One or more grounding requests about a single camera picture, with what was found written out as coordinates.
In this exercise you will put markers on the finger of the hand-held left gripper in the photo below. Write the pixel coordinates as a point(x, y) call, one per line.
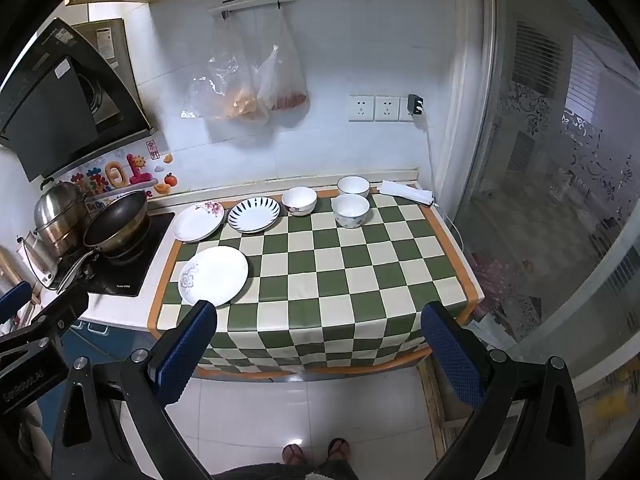
point(12, 300)
point(60, 310)

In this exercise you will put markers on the white wall outlet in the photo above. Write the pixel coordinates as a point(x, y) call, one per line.
point(387, 108)
point(403, 117)
point(361, 108)

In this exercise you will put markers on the white plate with grey flower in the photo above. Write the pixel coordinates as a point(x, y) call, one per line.
point(214, 276)

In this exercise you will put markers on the black induction cooktop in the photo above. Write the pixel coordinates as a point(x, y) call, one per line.
point(142, 262)

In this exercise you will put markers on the green checkered table mat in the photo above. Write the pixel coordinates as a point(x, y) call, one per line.
point(320, 270)

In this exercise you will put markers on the clear bag with red contents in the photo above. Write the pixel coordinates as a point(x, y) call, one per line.
point(285, 90)

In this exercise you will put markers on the person's foot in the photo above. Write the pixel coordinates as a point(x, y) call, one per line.
point(292, 453)
point(339, 448)

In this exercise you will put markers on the frosted glass sliding door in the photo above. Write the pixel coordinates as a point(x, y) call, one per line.
point(550, 160)

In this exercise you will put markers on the black range hood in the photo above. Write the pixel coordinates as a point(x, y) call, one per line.
point(50, 110)

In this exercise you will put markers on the black charger plug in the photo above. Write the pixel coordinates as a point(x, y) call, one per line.
point(415, 105)

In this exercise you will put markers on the white bowl with floral print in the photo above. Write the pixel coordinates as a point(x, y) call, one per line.
point(351, 211)

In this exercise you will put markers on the black frying pan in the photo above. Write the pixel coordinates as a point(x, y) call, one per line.
point(115, 220)

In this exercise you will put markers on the white folded cloth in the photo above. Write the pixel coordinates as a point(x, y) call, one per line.
point(402, 190)

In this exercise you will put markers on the steel stock pot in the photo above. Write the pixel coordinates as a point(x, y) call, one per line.
point(57, 205)

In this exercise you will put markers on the white jug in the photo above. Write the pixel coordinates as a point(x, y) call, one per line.
point(37, 262)

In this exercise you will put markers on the colourful wall sticker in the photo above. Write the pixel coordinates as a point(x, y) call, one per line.
point(135, 170)

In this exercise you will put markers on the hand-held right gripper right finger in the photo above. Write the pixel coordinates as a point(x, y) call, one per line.
point(450, 355)

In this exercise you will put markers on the wall hook rail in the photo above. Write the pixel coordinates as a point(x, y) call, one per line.
point(260, 0)

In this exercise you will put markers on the white bowl with red flower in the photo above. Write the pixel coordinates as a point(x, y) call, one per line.
point(299, 201)

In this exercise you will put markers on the white plate with pink flowers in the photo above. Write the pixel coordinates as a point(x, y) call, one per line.
point(199, 222)

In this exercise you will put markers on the person's right foot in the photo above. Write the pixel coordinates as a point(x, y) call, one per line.
point(339, 448)

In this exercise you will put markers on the clear bag with orange contents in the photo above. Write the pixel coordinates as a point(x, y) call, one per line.
point(235, 100)

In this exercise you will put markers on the person's left foot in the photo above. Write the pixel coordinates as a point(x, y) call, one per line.
point(292, 453)

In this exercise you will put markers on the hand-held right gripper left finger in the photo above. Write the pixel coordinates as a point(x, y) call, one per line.
point(185, 355)

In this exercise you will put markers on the white plate with blue stripes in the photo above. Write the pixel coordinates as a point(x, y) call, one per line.
point(254, 215)

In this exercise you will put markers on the white bowl with dark rim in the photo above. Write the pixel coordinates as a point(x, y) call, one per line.
point(353, 185)

